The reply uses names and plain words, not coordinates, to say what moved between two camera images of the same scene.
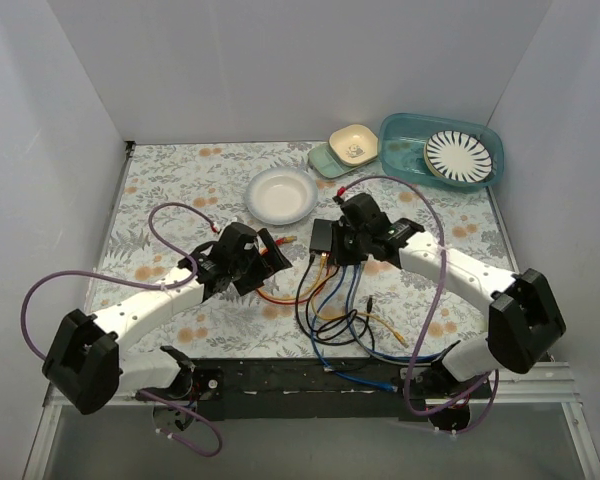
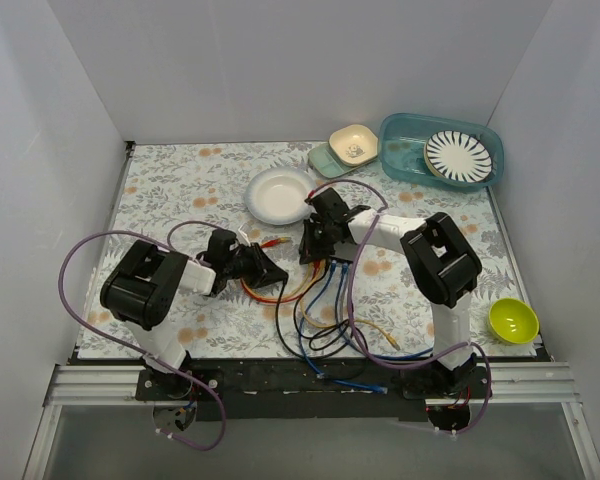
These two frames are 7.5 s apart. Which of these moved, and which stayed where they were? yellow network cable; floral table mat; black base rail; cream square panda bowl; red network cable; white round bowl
Moved: yellow network cable; red network cable
Stayed: floral table mat; white round bowl; black base rail; cream square panda bowl
